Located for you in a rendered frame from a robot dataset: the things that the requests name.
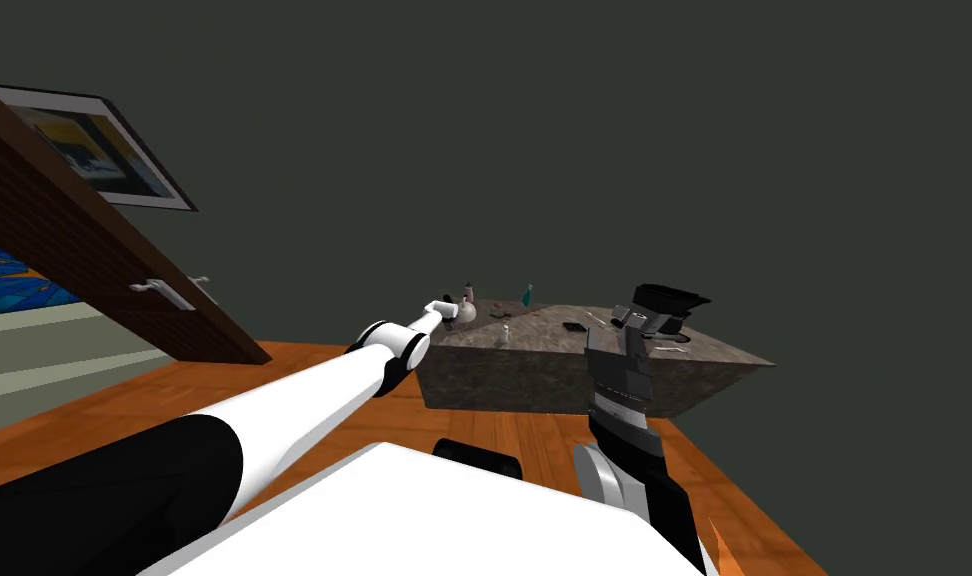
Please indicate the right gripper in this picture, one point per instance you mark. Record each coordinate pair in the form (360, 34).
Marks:
(620, 376)

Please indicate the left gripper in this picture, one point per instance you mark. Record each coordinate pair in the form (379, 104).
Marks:
(449, 310)

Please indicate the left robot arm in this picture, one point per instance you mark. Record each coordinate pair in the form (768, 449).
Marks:
(294, 416)

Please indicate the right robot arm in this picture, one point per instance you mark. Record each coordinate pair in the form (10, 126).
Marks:
(638, 472)

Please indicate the white round teapot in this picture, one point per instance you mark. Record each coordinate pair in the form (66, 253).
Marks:
(465, 313)

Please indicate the silver cutlery piece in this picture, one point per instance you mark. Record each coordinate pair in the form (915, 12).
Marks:
(670, 350)
(596, 318)

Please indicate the small black flat object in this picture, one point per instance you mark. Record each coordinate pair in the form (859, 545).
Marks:
(574, 326)

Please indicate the white shaker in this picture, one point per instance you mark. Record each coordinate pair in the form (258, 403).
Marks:
(504, 334)

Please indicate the black and grey appliance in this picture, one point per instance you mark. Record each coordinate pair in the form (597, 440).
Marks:
(666, 304)

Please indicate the teal bottle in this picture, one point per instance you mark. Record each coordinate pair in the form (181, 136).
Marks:
(527, 296)

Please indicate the grey stone table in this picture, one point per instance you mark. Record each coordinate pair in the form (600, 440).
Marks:
(534, 376)

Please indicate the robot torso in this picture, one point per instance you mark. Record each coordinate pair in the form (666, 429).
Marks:
(422, 520)

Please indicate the brown door leaf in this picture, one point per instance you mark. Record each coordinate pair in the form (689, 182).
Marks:
(70, 240)

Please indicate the framed yellow blue picture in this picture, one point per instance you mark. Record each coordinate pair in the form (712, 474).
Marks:
(94, 148)

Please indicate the blue patterned picture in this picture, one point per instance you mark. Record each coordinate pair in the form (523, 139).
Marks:
(10, 280)

